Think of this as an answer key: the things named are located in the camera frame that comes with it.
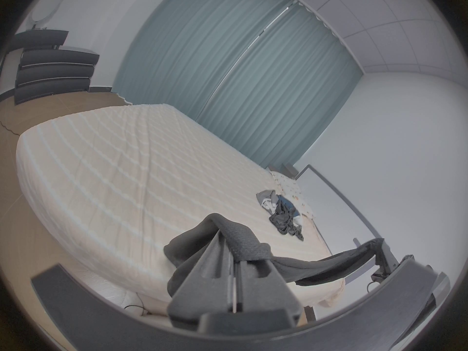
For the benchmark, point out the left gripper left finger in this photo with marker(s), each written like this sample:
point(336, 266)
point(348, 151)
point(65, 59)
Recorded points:
point(204, 283)

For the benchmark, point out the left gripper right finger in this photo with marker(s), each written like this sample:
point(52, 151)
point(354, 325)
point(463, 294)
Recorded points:
point(263, 291)

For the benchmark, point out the black T-shirt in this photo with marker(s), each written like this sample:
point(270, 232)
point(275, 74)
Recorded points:
point(241, 240)

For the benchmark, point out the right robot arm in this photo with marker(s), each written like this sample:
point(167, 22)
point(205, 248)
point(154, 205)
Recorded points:
point(387, 260)

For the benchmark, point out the pile of clothes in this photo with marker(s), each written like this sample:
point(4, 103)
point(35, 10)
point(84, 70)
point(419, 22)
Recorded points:
point(283, 221)

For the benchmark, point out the bed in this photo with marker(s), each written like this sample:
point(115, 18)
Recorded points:
point(109, 166)

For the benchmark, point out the white printed pillow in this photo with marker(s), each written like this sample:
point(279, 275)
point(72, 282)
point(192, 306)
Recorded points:
point(292, 188)

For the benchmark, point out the grey bedside table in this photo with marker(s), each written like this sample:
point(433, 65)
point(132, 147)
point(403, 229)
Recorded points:
point(283, 170)

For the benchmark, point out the blue-green curtain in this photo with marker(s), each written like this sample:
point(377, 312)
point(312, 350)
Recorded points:
point(292, 86)
point(190, 49)

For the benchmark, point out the dark grey chest of drawers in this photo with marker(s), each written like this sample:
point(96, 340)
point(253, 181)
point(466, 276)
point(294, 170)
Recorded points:
point(55, 75)

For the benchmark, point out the round white mirror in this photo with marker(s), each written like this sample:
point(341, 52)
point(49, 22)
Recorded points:
point(49, 4)

